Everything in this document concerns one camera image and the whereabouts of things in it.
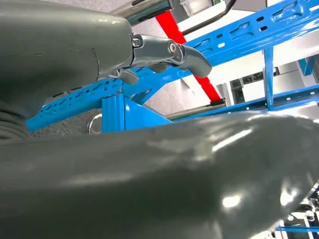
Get blue metal shelf rack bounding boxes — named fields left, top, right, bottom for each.
left=26, top=0, right=319, bottom=233

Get short red barrier belt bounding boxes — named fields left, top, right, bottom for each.
left=156, top=10, right=222, bottom=102

